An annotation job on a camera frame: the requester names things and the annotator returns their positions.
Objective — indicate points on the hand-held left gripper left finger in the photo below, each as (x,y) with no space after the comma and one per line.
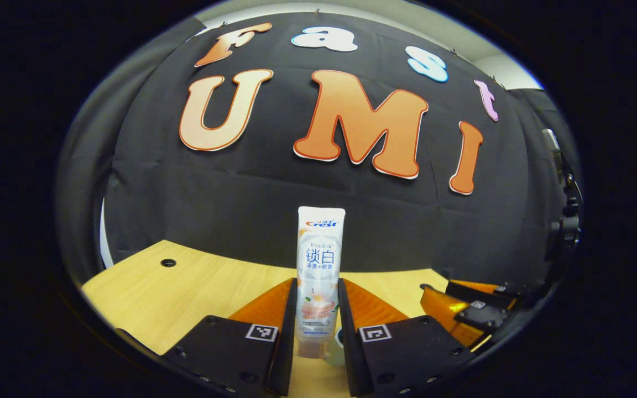
(288,342)

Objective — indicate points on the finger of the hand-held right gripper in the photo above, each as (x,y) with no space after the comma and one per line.
(481,318)
(479,287)

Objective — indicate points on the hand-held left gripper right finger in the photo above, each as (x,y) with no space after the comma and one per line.
(351,354)

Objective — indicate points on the white toothpaste tube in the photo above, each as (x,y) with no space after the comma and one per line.
(320,254)

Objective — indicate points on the light wooden desktop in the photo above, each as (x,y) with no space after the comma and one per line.
(186,298)

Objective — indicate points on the black backdrop cloth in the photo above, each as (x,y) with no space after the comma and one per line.
(274,210)

